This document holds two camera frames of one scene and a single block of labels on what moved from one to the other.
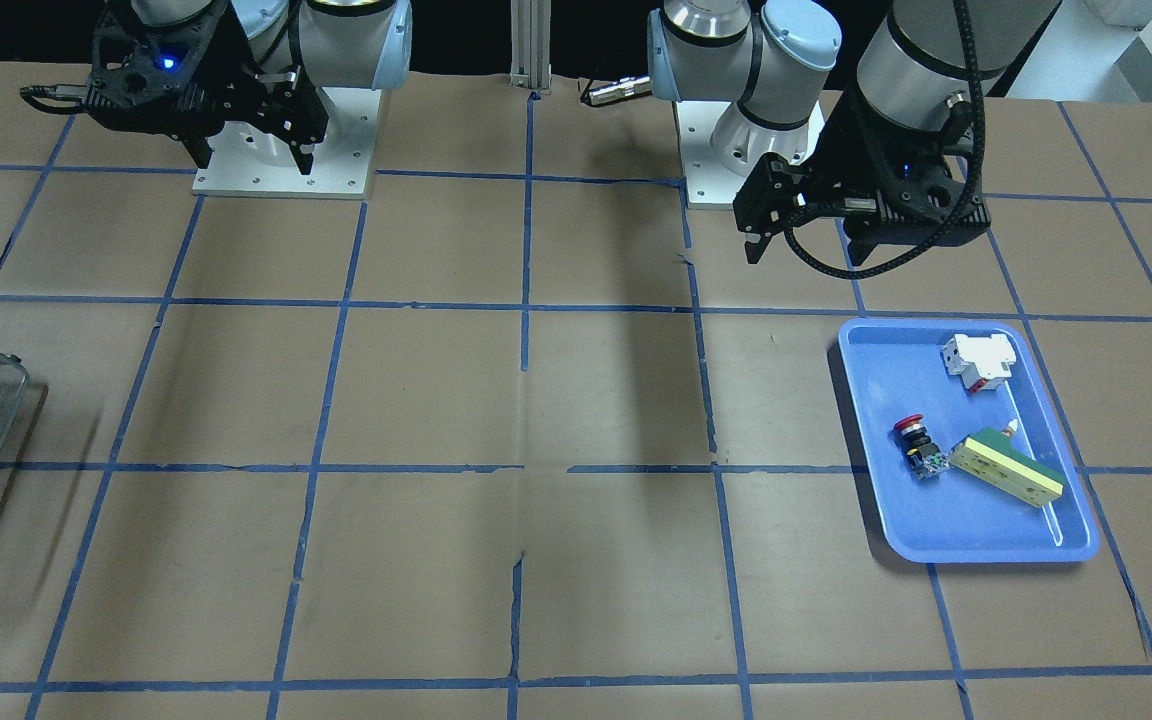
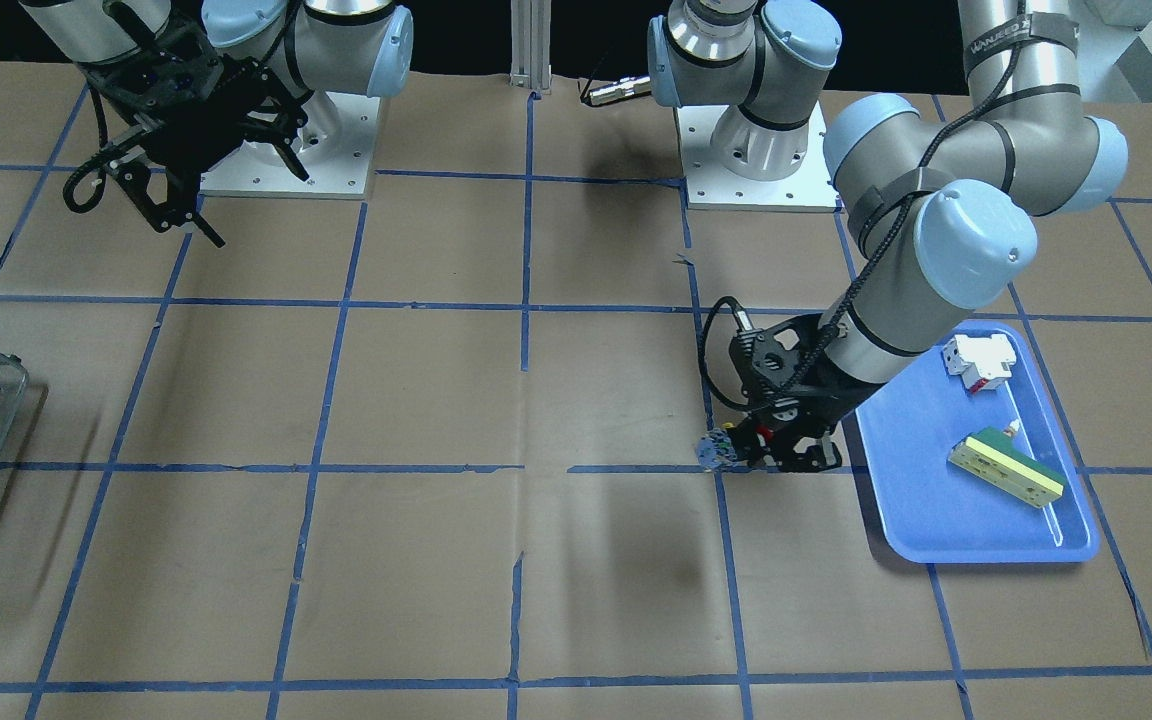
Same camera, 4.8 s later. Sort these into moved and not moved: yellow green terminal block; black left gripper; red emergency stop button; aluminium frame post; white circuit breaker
Moved: red emergency stop button; black left gripper
Not moved: aluminium frame post; white circuit breaker; yellow green terminal block
